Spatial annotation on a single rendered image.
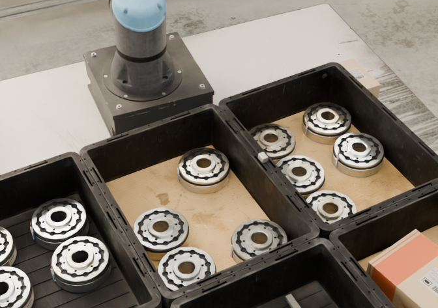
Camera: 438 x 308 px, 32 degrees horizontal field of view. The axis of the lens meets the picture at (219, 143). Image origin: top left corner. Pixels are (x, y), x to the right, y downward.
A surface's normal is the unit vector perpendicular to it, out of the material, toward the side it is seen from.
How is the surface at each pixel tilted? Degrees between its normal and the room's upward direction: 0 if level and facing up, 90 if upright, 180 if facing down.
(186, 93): 2
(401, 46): 0
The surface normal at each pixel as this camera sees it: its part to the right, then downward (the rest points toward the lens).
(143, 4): 0.07, -0.61
